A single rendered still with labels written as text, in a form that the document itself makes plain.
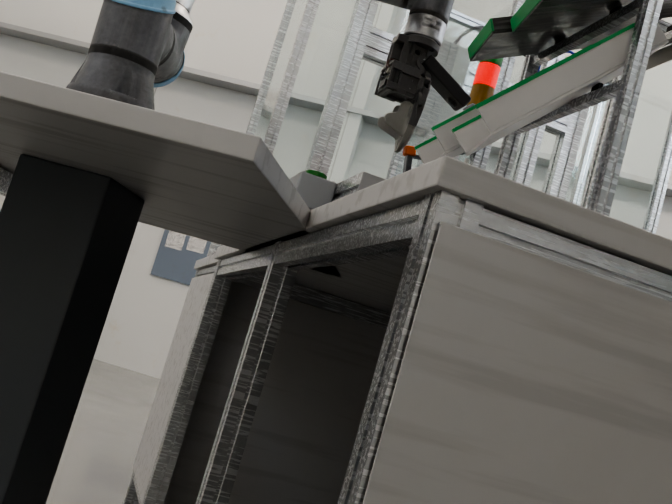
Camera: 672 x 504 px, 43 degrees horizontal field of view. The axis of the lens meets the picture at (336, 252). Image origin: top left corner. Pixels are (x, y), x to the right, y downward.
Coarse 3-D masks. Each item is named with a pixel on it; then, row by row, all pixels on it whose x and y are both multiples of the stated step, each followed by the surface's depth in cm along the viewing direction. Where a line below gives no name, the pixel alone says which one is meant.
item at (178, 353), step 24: (216, 264) 240; (192, 288) 272; (192, 312) 251; (192, 336) 234; (168, 360) 272; (168, 384) 252; (168, 408) 234; (144, 432) 272; (144, 456) 252; (144, 480) 234
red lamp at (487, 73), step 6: (480, 66) 185; (486, 66) 184; (492, 66) 184; (498, 66) 184; (480, 72) 184; (486, 72) 184; (492, 72) 184; (498, 72) 185; (474, 78) 186; (480, 78) 184; (486, 78) 183; (492, 78) 184; (486, 84) 183; (492, 84) 184
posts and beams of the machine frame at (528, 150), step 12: (552, 60) 257; (528, 132) 254; (540, 132) 255; (528, 144) 254; (540, 144) 255; (516, 156) 257; (528, 156) 253; (516, 168) 255; (528, 168) 253; (516, 180) 252; (528, 180) 253
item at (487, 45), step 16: (512, 16) 130; (480, 32) 134; (496, 32) 129; (544, 32) 132; (560, 32) 133; (576, 32) 135; (608, 32) 137; (480, 48) 136; (496, 48) 137; (512, 48) 138; (528, 48) 139; (544, 48) 141; (576, 48) 143
